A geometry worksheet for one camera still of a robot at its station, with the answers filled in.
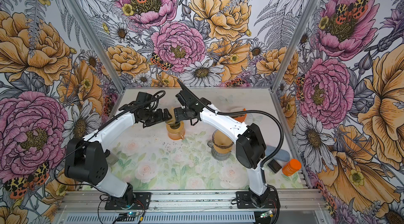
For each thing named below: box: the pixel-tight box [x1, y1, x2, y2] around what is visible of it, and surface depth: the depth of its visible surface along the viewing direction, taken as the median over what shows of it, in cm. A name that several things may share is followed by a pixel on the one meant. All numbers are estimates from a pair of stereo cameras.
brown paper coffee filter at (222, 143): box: [212, 129, 235, 154], surface depth 81 cm
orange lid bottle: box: [281, 158, 302, 177], surface depth 79 cm
